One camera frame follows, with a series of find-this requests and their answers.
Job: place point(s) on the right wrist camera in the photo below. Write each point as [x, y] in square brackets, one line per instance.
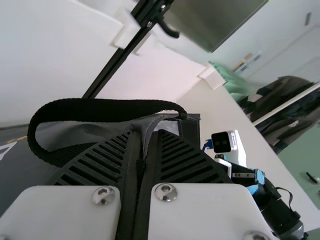
[225, 142]

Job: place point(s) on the black post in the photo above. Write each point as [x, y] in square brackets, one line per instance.
[117, 57]

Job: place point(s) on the white bracket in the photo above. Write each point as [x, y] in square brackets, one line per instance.
[125, 32]
[147, 45]

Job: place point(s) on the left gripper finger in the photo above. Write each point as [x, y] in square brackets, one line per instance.
[62, 212]

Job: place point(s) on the grey flat panel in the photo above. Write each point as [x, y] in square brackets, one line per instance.
[215, 20]

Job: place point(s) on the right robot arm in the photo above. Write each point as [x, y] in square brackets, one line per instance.
[275, 207]

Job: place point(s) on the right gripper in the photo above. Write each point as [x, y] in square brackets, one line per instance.
[258, 180]

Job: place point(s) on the black hook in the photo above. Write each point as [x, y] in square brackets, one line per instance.
[170, 28]

